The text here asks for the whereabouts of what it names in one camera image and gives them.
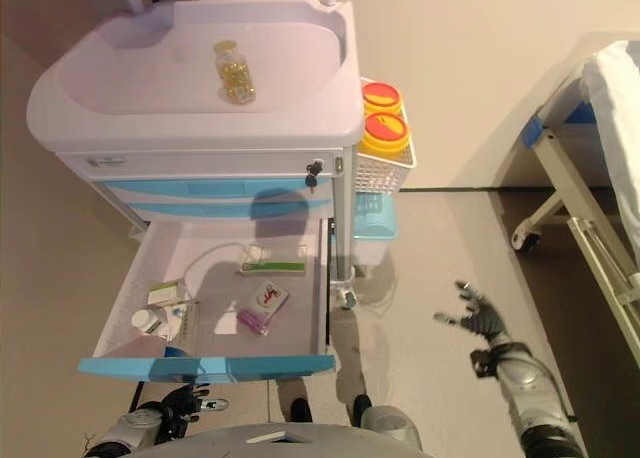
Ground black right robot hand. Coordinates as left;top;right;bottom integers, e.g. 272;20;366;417
433;279;507;342

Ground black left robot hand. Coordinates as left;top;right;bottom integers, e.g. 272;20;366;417
162;383;230;424

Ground blue front cart drawer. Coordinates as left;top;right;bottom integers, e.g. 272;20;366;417
117;200;334;223
77;217;337;384
92;177;334;202

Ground clear bottle yellow capsules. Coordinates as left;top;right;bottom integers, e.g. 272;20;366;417
213;40;257;106

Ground small white medicine bottle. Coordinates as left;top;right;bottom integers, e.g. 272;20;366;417
130;309;161;335

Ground green white medicine box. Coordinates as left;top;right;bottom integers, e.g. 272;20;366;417
238;245;307;278

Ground clear plastic packet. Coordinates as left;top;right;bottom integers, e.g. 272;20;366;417
154;300;201;342

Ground bed caster wheel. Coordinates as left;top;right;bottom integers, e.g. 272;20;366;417
509;227;544;252

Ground small green white box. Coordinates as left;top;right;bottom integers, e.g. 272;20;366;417
147;281;182;307

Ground grey robot torso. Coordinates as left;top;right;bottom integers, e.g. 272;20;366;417
164;422;426;458

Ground small white red packet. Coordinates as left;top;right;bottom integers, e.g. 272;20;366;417
237;280;292;338

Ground grey right robot leg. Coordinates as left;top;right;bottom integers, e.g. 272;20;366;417
359;405;424;444

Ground light blue waste bin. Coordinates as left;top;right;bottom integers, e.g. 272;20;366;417
352;191;401;267

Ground yellow sharps container red lid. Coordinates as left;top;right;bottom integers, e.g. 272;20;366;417
359;111;412;155
360;81;404;117

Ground white bed sheet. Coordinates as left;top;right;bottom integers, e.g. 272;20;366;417
582;40;640;279

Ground white medical cart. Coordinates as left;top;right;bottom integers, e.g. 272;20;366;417
25;0;366;309

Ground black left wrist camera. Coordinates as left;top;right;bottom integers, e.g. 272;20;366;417
157;412;189;442

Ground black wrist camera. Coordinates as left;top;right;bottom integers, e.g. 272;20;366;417
157;412;189;442
470;350;496;379

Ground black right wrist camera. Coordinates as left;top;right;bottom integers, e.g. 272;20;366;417
470;350;496;379

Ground white hospital bed frame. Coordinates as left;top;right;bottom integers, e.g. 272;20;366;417
509;40;640;369

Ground white wire basket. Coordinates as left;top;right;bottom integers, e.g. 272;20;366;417
352;77;419;197

